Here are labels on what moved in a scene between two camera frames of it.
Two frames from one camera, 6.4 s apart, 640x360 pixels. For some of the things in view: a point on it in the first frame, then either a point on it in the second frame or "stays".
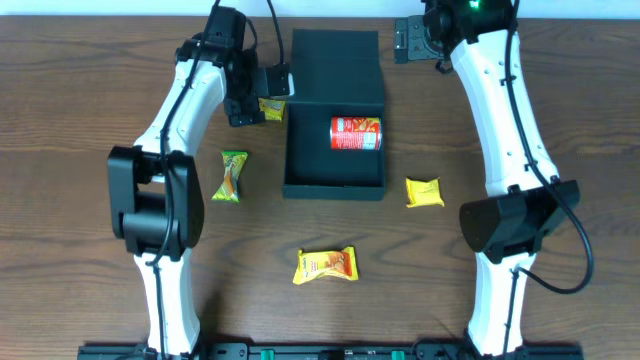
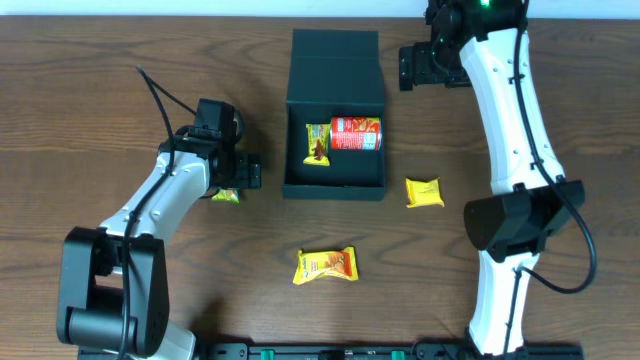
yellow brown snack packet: [273, 106] -> [317, 138]
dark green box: [337, 74] stays
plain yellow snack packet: [423, 193] stays
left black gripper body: [245, 115] -> [251, 172]
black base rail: [325, 352] stays
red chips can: [355, 133] stays
